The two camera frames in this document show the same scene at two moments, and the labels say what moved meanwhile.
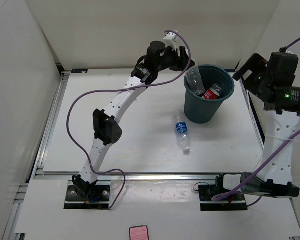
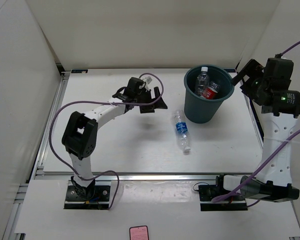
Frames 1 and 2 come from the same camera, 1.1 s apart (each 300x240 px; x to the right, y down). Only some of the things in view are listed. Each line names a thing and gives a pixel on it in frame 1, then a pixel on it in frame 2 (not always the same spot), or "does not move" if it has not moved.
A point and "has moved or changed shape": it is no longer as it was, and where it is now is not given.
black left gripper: [180, 62] -> [150, 108]
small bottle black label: [216, 89] has moved or changed shape
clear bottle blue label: [182, 131] does not move
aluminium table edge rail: [133, 176] does not move
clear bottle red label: [211, 94] does not move
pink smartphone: [139, 232] does not move
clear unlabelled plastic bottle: [193, 74] -> [202, 81]
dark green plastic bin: [200, 110] does not move
